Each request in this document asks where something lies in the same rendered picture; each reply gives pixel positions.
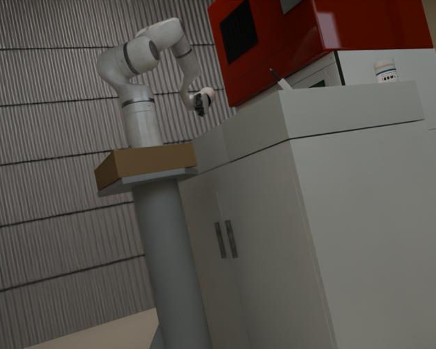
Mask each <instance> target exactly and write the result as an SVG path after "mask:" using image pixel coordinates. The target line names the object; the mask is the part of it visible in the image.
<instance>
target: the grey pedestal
mask: <svg viewBox="0 0 436 349"><path fill-rule="evenodd" d="M196 175H198V172H197V169H191V168H178V169H173V170H166V171H161V172H153V173H148V174H140V175H135V176H130V177H123V178H121V179H119V180H117V181H115V182H113V183H112V184H110V185H109V186H107V187H106V188H103V189H102V190H100V191H98V192H97V194H98V197H105V196H110V195H117V194H121V193H128V192H132V195H133V198H134V205H135V209H136V214H137V218H138V225H139V229H140V235H141V238H142V242H143V248H144V252H145V259H146V262H147V268H148V272H149V279H150V282H151V286H152V292H153V296H154V302H155V306H156V312H157V316H158V326H157V329H156V331H155V334H154V337H153V339H152V342H151V345H150V347H149V349H213V347H212V341H211V338H210V331H209V328H208V322H207V318H206V312H205V309H204V305H203V299H202V295H201V290H200V286H199V280H198V276H197V270H196V267H195V263H194V257H193V253H192V247H191V244H190V238H189V234H188V228H187V224H186V220H185V215H184V211H183V205H182V201H181V196H180V192H179V186H178V181H182V180H185V179H189V178H191V177H194V176H196Z"/></svg>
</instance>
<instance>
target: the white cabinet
mask: <svg viewBox="0 0 436 349"><path fill-rule="evenodd" d="M178 186H179V192H180V196H181V201H182V205H183V211H184V215H185V220H186V224H187V228H188V234H189V238H190V244H191V247H192V253H193V257H194V263H195V267H196V270H197V276H198V280H199V286H200V290H201V295H202V299H203V305H204V309H205V312H206V318H207V322H208V328H209V331H210V338H211V341H212V347H213V349H436V158H435V154H434V151H433V146H432V143H431V139H430V134H429V132H428V127H427V124H426V121H425V120H422V121H417V122H411V123H402V124H397V125H388V126H383V127H373V128H368V129H360V130H354V131H349V132H340V133H335V134H326V135H320V136H311V137H306V138H297V139H291V140H288V141H285V142H283V143H280V144H278V145H275V146H273V147H270V148H267V149H265V150H262V151H260V152H257V153H255V154H252V155H250V156H247V157H244V158H242V159H239V160H237V161H234V162H232V163H229V164H226V165H223V166H222V167H219V168H216V169H214V170H211V171H209V172H206V173H203V174H201V175H198V176H196V177H193V178H191V179H188V180H185V181H182V182H181V183H178Z"/></svg>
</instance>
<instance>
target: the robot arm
mask: <svg viewBox="0 0 436 349"><path fill-rule="evenodd" d="M168 47H170V49H171V51H172V53H173V55H174V57H175V58H176V60H177V62H178V64H179V66H180V67H181V70H182V72H183V74H184V76H183V79H182V81H181V86H180V97H181V99H182V101H183V104H184V105H185V107H186V109H187V110H188V111H194V110H195V111H196V115H198V116H201V117H203V115H204V114H205V115H206V114H207V113H208V108H209V107H210V106H211V104H212V103H213V101H214V100H215V97H216V94H215V91H214V90H213V89H212V88H210V87H205V88H203V89H202V90H201V91H200V92H198V93H196V94H193V95H190V94H189V93H188V87H189V86H190V84H191V83H192V82H193V81H194V80H196V79H197V78H198V77H199V76H200V75H201V73H202V70H201V67H200V65H199V63H198V61H197V59H196V57H195V55H194V52H193V50H192V48H191V46H190V44H189V42H188V40H187V38H186V36H185V28H184V26H183V23H182V21H181V20H180V19H178V18H176V17H171V18H168V19H165V20H163V21H160V22H158V23H156V24H153V25H151V26H148V27H146V28H143V29H141V30H139V31H138V32H137V33H136V36H135V39H133V40H131V41H129V42H126V43H124V44H121V45H119V46H116V47H113V48H110V49H109V50H107V51H105V52H104V53H102V54H101V55H100V56H99V58H98V61H97V71H98V74H99V76H100V77H101V78H102V79H103V80H104V81H105V82H106V83H108V84H109V85H110V86H111V87H113V88H114V89H115V91H116V93H117V94H118V97H119V99H120V104H121V108H122V115H123V119H124V123H125V130H126V134H127V140H128V144H129V147H128V148H125V149H130V148H138V147H151V146H159V145H164V144H163V138H162V134H161V128H160V124H159V120H158V114H157V110H156V103H155V100H154V94H153V92H152V90H151V88H150V87H148V86H147V85H144V84H132V83H130V81H129V79H130V78H132V77H135V76H137V75H140V74H142V73H146V72H148V71H151V70H152V69H154V68H155V67H156V66H157V65H158V63H159V60H160V56H159V53H160V52H161V51H163V50H165V49H167V48H168Z"/></svg>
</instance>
